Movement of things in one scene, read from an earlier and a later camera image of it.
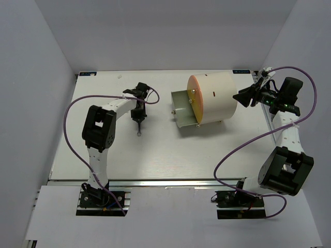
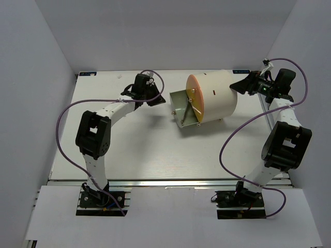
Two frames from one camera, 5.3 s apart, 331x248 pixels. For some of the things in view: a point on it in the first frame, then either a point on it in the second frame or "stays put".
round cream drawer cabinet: x=213 y=95 stays put
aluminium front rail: x=163 y=184 stays put
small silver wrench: x=139 y=133 to x=182 y=121
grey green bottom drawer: x=183 y=109 stays put
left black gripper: x=140 y=116 to x=156 y=101
